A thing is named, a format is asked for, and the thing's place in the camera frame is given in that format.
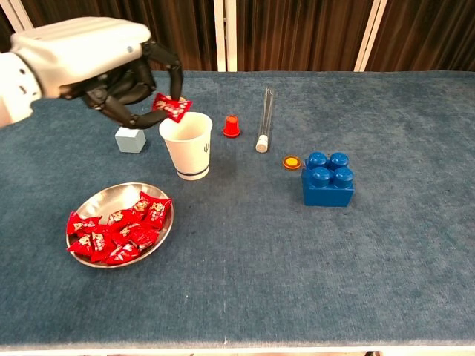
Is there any glass test tube white stopper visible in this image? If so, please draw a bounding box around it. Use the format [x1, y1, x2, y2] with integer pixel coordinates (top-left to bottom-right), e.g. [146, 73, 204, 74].
[255, 87, 275, 153]

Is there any light blue cube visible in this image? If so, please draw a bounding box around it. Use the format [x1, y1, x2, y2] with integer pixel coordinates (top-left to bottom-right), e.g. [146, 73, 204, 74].
[114, 125, 147, 154]

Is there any blue building block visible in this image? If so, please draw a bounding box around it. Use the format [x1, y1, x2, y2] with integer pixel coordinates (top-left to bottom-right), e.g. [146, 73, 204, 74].
[301, 151, 356, 208]

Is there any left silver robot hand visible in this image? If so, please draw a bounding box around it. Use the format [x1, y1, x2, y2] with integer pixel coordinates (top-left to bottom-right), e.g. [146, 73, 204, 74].
[10, 16, 185, 131]

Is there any white paper cup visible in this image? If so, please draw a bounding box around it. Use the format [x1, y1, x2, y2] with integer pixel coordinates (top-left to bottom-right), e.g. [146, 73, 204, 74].
[158, 112, 214, 182]

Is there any blue felt table cover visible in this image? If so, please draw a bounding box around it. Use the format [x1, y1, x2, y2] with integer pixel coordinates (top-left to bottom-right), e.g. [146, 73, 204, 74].
[0, 70, 475, 349]

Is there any small red cap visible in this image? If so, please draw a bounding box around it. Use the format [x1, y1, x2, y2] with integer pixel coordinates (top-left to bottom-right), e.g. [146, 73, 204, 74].
[222, 115, 241, 139]

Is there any white frame post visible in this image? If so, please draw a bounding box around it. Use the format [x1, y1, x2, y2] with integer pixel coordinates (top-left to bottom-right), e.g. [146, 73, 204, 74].
[354, 0, 388, 73]
[213, 0, 238, 73]
[0, 0, 38, 36]

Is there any metal plate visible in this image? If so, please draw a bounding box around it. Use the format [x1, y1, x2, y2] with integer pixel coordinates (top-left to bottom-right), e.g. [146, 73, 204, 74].
[65, 182, 174, 268]

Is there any dark brown curtain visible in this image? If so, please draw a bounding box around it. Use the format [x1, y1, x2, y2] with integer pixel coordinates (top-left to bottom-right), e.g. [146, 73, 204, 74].
[20, 0, 217, 73]
[236, 0, 374, 73]
[365, 0, 475, 73]

